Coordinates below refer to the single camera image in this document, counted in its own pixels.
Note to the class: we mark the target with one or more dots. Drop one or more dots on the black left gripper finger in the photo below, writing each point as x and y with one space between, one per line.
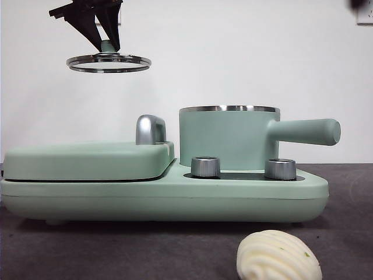
113 23
87 29

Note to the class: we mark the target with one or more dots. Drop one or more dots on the glass pot lid green knob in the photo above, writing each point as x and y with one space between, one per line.
105 46

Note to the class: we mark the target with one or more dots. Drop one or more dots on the white swirled steamed bun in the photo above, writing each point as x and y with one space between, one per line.
277 256

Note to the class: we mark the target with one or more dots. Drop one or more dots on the mint green hinged griddle lid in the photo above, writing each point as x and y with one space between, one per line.
87 160

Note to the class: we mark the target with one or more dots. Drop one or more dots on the silver control knob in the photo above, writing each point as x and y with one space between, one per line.
280 169
205 167

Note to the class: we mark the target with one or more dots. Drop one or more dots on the mint green breakfast machine base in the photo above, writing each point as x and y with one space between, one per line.
145 201

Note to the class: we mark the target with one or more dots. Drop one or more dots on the white wall socket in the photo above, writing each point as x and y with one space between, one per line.
365 17

